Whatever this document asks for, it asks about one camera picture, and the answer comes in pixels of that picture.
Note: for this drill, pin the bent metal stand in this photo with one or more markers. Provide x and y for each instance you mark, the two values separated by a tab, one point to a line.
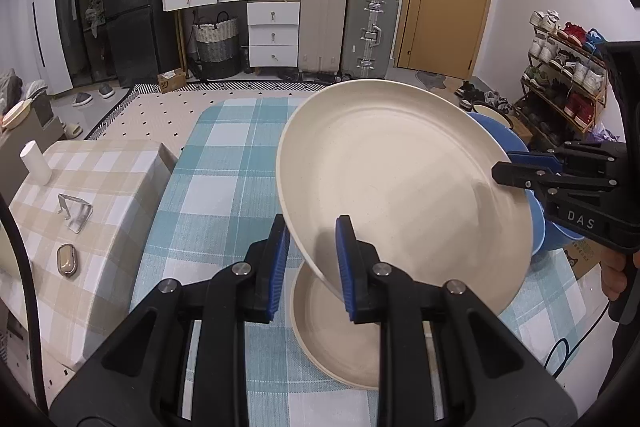
75	212

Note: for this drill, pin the beige checked cloth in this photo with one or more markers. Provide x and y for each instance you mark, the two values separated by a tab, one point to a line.
100	187

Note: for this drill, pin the woven laundry basket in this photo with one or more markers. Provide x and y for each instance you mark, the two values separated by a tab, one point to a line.
217	44

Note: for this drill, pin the cat print cardboard box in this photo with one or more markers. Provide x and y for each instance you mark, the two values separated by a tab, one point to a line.
582	257

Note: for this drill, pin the white cylinder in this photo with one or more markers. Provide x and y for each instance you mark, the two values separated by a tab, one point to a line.
35	162

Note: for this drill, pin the beige suitcase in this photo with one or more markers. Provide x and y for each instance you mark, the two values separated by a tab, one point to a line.
322	27

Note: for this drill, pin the pile of grey clothes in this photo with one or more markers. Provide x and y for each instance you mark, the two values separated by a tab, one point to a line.
10	84

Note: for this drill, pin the blue bowl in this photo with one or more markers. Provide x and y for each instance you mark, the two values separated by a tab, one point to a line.
565	237
500	132

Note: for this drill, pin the blue checked tablecloth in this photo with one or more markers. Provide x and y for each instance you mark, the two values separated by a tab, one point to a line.
225	207

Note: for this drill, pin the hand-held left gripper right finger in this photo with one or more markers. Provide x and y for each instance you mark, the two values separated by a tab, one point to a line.
345	267

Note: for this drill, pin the person's right hand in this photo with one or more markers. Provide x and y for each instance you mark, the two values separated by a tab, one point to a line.
615	277

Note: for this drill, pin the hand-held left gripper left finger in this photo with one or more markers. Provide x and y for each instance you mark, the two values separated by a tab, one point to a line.
277	267

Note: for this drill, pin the beige basin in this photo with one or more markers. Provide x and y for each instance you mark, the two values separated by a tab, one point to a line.
15	114

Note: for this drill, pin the beige slippers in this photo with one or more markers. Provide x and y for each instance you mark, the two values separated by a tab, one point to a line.
72	129

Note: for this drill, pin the grey slipper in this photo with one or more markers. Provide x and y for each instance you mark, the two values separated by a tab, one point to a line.
82	98
106	91

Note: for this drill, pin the grey door mat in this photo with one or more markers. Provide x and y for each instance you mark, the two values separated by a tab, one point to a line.
432	79

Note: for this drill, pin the cream plate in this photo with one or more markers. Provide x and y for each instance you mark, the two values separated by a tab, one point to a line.
340	342
400	182

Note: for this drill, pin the labelled flat cardboard box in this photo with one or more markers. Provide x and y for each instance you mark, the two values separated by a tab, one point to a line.
171	80

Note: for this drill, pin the wooden shoe rack with shoes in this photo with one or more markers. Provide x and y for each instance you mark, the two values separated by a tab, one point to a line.
575	72

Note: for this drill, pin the black sandals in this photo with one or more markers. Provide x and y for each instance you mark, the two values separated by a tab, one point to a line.
470	93

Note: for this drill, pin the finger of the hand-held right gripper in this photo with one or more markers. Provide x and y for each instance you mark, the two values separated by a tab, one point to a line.
520	177
537	159

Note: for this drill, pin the silver suitcase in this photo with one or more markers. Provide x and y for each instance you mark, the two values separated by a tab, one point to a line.
370	27

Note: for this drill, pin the white drawer desk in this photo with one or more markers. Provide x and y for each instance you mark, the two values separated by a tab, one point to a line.
272	34

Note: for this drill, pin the oval metal tin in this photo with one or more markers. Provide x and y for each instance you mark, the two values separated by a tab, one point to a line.
66	259

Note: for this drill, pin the white wardrobe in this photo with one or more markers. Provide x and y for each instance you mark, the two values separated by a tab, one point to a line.
45	32

